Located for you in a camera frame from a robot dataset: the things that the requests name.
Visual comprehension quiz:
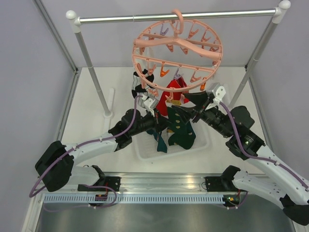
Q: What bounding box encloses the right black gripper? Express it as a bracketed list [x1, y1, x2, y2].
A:
[171, 89, 233, 138]

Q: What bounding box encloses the green patterned sock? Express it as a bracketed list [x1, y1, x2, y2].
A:
[167, 107, 191, 135]

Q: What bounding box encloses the teal reindeer sock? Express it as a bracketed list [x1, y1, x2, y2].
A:
[168, 122, 196, 150]

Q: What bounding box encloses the teal sock front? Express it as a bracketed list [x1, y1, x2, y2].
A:
[146, 129, 168, 153]

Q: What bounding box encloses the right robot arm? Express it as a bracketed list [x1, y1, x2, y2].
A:
[172, 91, 309, 226]

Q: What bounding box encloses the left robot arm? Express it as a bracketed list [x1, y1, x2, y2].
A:
[35, 109, 169, 192]

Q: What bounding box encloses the pink round clip hanger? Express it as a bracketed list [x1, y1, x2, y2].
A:
[132, 18, 223, 96]

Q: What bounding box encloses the white plastic basket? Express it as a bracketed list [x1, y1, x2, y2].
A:
[132, 121, 211, 161]

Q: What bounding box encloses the red sock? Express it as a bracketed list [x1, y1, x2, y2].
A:
[156, 77, 189, 116]

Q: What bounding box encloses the purple clothes peg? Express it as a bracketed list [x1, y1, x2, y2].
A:
[160, 23, 169, 36]
[173, 68, 183, 80]

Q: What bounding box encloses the black white striped sock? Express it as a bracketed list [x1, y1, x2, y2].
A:
[131, 69, 155, 106]

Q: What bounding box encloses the orange clothes peg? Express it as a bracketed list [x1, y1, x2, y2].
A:
[160, 62, 170, 77]

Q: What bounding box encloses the metal clothes rack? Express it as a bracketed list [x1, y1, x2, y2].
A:
[66, 0, 291, 118]

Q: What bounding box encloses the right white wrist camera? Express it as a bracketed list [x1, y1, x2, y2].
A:
[206, 83, 226, 110]

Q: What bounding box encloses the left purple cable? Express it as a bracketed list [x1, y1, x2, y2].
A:
[28, 94, 144, 213]

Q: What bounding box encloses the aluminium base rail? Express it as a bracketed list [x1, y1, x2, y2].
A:
[105, 172, 220, 194]

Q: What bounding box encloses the white slotted cable duct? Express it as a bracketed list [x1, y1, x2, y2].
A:
[43, 194, 225, 204]

